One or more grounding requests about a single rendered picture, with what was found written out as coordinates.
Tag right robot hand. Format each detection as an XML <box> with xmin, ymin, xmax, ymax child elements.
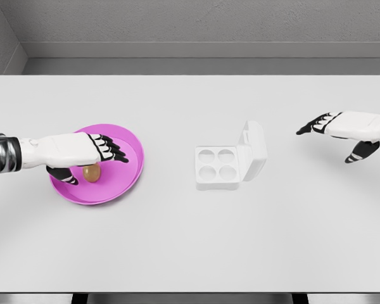
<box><xmin>296</xmin><ymin>110</ymin><xmax>380</xmax><ymax>164</ymax></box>

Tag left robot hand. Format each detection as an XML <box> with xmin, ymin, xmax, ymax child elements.
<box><xmin>39</xmin><ymin>132</ymin><xmax>129</xmax><ymax>186</ymax></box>

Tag brown egg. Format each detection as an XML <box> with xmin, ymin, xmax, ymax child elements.
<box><xmin>82</xmin><ymin>163</ymin><xmax>101</xmax><ymax>183</ymax></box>

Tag white egg box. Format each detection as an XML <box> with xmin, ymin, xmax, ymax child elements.
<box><xmin>194</xmin><ymin>120</ymin><xmax>269</xmax><ymax>192</ymax></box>

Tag pink round plate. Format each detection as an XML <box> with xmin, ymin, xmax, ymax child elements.
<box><xmin>49</xmin><ymin>124</ymin><xmax>144</xmax><ymax>206</ymax></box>

